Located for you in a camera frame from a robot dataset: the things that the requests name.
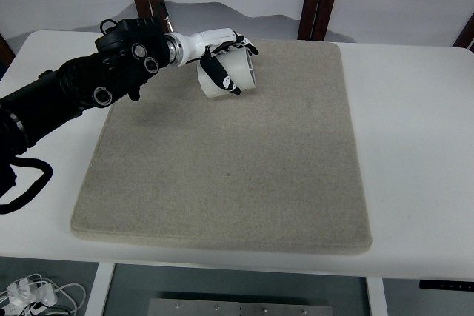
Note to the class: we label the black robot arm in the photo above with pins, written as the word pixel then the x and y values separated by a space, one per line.
pixel 128 54

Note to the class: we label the white table leg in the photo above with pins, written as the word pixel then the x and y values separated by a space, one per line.
pixel 100 288
pixel 376 296

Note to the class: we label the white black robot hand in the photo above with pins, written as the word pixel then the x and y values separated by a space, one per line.
pixel 184 49

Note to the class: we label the metal base plate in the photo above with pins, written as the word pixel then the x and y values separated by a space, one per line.
pixel 162 306

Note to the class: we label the white ceramic cup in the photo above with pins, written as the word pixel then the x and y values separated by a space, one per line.
pixel 239 67

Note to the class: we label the black table control panel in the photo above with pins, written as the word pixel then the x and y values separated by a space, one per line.
pixel 450 285

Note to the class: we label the white table leg left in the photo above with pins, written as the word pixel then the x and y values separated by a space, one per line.
pixel 100 288

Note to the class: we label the white table leg right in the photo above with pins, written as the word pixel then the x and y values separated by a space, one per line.
pixel 376 296

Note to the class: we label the beige felt mat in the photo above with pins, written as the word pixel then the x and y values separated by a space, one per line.
pixel 274 169

